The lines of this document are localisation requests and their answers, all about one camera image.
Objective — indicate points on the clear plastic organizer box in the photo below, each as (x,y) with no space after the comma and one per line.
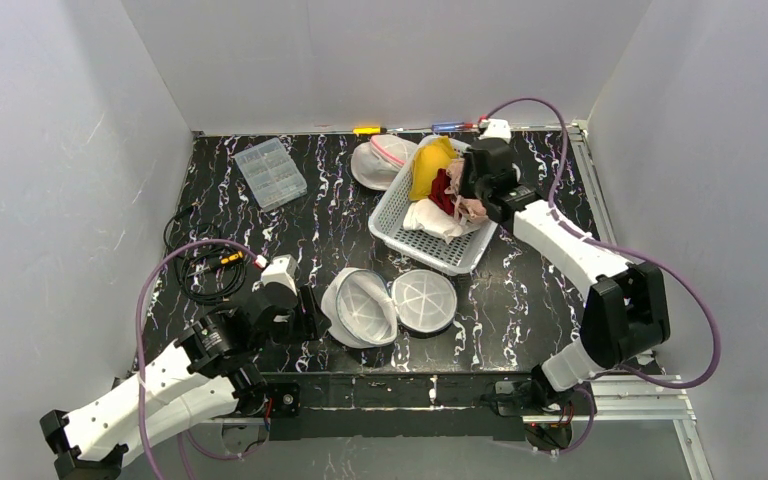
(271,174)

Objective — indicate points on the black base frame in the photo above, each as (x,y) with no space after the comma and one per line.
(425,405)

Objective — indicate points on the white plastic basket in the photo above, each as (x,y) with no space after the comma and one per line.
(459,257)

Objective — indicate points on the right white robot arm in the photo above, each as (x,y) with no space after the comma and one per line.
(625,305)

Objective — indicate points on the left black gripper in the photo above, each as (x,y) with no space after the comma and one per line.
(306,314)

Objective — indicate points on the red bra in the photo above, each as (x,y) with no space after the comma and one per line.
(439,194)

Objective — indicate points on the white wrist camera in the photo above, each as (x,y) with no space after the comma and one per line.
(281,270)
(491,128)

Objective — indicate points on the yellow bra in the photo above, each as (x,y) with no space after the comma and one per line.
(429,159)

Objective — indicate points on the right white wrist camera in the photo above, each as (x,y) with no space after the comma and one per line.
(491,128)

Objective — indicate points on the white bra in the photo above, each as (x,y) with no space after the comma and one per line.
(425,216)

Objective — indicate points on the white mesh bag blue zipper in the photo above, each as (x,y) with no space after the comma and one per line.
(366,312)

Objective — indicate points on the aluminium side rail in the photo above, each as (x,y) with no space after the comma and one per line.
(624,398)

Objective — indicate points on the white mesh bag pink zipper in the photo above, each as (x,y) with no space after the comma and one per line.
(376,162)

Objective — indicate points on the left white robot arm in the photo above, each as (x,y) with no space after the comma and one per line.
(207,372)

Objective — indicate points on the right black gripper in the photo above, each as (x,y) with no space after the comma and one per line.
(475,175)

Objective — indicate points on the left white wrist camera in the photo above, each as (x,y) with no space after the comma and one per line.
(281,270)

